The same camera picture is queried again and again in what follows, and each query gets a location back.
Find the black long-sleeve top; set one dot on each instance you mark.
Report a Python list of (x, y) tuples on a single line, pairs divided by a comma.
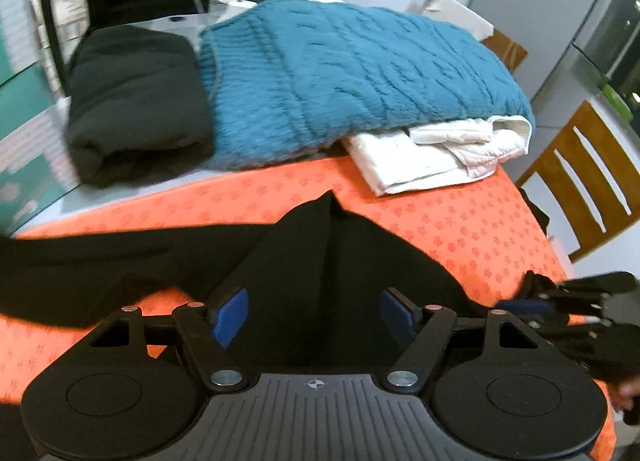
[(310, 266)]

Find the white cloth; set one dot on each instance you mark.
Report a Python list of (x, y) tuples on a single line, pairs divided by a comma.
[(460, 13)]

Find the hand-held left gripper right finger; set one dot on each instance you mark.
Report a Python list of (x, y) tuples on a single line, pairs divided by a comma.
[(397, 313)]

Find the thick black folded clothing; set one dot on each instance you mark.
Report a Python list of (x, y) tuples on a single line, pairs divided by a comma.
[(135, 101)]

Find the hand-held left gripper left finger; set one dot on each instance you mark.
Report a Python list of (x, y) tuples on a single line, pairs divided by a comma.
[(231, 316)]

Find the orange patterned mat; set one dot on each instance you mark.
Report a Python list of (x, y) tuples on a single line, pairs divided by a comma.
[(450, 221)]

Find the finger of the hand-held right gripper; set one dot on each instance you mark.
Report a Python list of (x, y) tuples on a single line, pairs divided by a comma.
[(525, 308), (600, 288)]

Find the wooden chair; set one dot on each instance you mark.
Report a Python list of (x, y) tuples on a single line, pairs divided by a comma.
[(612, 156)]

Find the green object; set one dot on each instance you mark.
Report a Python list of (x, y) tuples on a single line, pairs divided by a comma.
[(615, 100)]

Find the white quilted garment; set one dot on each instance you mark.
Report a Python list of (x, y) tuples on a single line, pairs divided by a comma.
[(400, 166)]

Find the person's right hand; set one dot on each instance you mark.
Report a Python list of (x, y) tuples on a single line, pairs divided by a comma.
[(626, 395)]

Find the teal knit sweater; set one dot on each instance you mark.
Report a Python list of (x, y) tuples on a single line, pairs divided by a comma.
[(350, 71)]

